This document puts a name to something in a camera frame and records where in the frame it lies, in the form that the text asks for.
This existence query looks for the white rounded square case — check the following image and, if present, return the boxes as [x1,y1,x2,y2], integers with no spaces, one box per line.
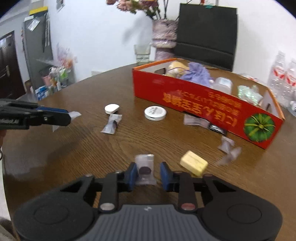
[105,103,120,114]

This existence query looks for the clear sachet with dark strip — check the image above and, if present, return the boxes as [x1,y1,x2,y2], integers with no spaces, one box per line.
[100,113,122,134]

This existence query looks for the clear glass cup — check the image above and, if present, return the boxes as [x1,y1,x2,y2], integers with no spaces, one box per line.
[134,44,152,65]

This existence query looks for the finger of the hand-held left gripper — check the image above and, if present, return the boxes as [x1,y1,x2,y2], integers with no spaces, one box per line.
[28,113,72,127]
[35,105,70,114]

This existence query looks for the clear sachet with dark disc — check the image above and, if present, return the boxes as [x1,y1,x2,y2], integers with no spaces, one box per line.
[135,153,157,186]

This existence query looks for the clear plastic container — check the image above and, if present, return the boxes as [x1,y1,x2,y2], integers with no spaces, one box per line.
[211,77,233,95]

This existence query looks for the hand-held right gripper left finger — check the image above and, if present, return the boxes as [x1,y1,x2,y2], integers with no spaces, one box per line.
[59,162,137,213]

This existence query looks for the mottled purple vase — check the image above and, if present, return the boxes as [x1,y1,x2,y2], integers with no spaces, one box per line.
[152,19,178,61]

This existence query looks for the dark shiny packet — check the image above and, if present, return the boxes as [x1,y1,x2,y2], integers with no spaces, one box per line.
[208,124,228,135]

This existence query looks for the clear plastic wrapper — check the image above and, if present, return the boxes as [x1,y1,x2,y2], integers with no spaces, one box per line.
[239,73,259,82]

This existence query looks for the grey clear sachet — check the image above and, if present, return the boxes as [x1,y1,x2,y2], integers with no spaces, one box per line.
[184,113,208,127]

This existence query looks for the dark brown door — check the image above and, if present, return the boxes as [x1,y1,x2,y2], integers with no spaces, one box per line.
[0,31,26,100]

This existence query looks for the purple drawstring pouch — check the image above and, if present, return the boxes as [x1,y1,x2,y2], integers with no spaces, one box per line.
[180,62,214,88]

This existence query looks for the black paper bag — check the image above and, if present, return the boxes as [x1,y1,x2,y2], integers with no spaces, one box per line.
[174,0,238,72]

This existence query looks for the grey metal cabinet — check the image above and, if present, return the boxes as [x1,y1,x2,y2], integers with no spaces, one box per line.
[22,7,55,93]

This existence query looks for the small clear sachet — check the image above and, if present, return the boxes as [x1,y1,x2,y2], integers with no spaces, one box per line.
[218,136,235,153]
[217,147,242,166]
[52,111,82,133]

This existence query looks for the red cardboard box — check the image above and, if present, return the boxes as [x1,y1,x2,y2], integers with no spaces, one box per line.
[132,58,285,149]

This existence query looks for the dried pink flowers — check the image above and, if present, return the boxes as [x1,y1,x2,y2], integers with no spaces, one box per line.
[106,0,170,20]

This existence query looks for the pale yellow block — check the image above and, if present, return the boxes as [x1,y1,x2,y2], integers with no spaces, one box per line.
[180,151,208,178]

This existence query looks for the iridescent plastic bag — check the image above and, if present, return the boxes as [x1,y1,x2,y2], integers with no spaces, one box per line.
[237,85,264,106]

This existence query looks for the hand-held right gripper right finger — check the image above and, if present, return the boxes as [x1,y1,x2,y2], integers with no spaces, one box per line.
[160,161,237,213]

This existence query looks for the cluttered storage rack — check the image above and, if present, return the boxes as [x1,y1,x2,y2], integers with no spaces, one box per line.
[35,44,77,100]

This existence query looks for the clear water bottle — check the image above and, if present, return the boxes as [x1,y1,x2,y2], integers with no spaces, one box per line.
[268,51,287,106]
[281,61,296,108]

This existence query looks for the tan plush toy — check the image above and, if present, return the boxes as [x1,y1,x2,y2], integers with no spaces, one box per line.
[167,61,189,78]

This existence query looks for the white round case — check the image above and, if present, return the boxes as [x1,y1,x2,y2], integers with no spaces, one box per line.
[144,106,167,120]

